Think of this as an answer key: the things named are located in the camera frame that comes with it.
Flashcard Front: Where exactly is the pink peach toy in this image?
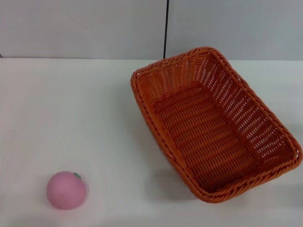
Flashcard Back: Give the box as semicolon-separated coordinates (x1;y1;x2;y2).
46;171;90;210

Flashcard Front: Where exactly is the orange woven plastic basket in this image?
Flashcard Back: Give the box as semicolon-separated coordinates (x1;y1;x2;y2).
130;46;303;204

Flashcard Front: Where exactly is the black vertical wall strip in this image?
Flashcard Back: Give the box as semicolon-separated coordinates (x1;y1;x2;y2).
162;0;170;59

